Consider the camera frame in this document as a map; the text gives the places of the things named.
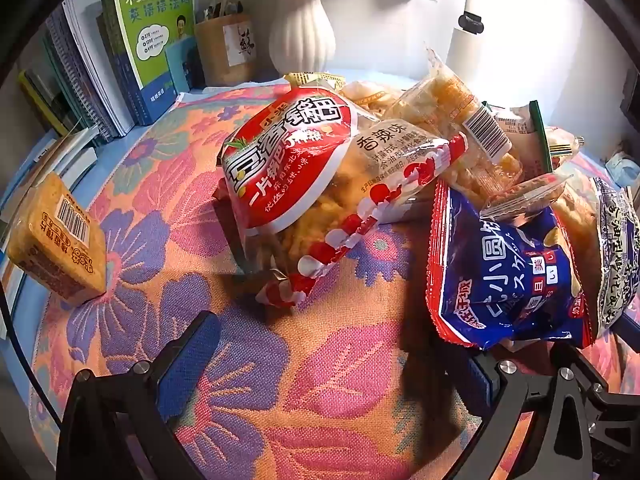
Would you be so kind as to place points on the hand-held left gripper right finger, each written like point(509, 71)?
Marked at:
point(475, 377)

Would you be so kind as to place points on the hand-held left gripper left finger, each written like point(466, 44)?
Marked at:
point(200, 355)

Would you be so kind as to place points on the blue snack bag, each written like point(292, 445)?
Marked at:
point(500, 285)

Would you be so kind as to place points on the brown egg cake packet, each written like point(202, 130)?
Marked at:
point(55, 245)

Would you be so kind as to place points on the red white snack bag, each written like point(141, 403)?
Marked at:
point(285, 175)

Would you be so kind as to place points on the floral woven cloth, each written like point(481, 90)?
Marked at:
point(200, 270)

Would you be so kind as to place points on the clear bag black white edge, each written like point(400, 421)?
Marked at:
point(617, 240)

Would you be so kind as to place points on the stack of flat books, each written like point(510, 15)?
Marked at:
point(75, 155)

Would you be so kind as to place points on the light blue small object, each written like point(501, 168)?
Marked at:
point(622, 170)

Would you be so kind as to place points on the green white snack packet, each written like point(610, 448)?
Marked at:
point(520, 122)

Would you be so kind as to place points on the orange clear snack packet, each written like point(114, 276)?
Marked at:
point(450, 105)

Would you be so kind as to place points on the small light blue card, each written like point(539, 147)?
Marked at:
point(182, 67)

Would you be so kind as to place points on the yellow snack packet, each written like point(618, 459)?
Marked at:
point(312, 80)

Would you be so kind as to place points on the round crackers clear packet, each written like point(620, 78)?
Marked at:
point(372, 97)

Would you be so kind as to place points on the brown pen holder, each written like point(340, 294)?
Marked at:
point(220, 50)

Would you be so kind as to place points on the row of upright books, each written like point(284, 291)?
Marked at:
point(80, 60)

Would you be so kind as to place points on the white desk lamp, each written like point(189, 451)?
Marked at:
point(462, 50)

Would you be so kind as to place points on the green cover book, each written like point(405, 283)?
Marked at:
point(150, 25)

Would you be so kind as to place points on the white ribbed vase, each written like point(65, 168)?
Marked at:
point(300, 35)

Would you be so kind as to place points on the bundle of pens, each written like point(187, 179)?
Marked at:
point(220, 10)

